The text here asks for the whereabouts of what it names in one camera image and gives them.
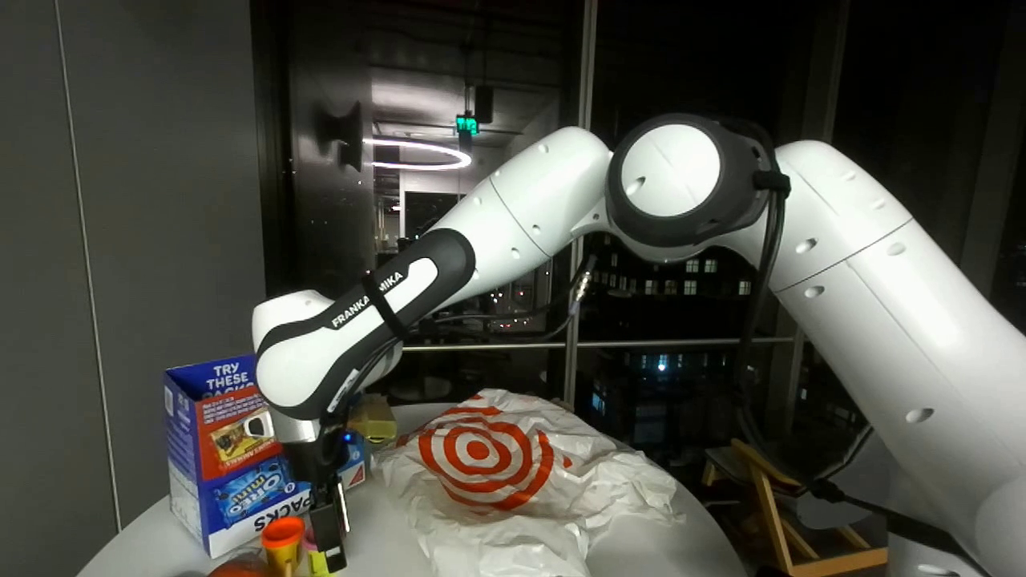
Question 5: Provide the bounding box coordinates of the blue lidded container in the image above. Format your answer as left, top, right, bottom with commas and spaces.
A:
340, 433, 369, 487

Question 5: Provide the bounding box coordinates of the orange bowl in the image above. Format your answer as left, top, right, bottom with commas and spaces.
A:
210, 559, 268, 577

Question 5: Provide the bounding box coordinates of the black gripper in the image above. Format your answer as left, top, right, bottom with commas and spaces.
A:
279, 415, 349, 571

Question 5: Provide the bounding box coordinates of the wooden stand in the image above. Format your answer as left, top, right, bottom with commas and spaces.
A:
702, 440, 889, 577

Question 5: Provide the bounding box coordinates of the white plastic bag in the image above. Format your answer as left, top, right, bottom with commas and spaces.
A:
381, 388, 749, 577

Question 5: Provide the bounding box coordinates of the blue snack cracker box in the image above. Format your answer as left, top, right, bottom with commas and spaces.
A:
165, 355, 309, 559

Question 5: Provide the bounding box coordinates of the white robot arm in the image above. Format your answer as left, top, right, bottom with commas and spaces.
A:
252, 113, 1026, 577

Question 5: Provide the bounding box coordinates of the yellow box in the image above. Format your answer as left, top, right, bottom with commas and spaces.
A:
349, 394, 397, 446

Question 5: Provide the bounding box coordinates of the yellow container orange lid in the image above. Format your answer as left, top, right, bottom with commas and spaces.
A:
260, 516, 309, 577

